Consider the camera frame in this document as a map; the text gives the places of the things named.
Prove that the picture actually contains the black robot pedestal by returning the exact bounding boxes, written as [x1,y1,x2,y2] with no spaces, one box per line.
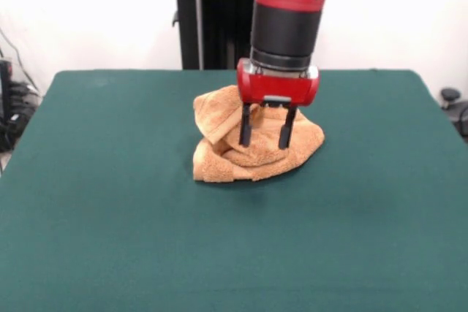
[172,0,257,70]

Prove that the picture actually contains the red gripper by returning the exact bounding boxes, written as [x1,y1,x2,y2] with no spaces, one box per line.
[236,58,320,151]

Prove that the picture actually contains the grey cable bundle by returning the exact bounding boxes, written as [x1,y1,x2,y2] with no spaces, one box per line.
[0,26,42,103]

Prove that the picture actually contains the black electronics box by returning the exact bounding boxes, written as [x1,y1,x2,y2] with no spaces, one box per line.
[0,58,23,153]

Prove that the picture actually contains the dark green table cloth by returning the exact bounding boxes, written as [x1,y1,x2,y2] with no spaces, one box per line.
[0,69,468,312]

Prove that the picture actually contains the orange terry towel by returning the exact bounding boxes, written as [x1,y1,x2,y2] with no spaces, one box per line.
[192,84,325,183]

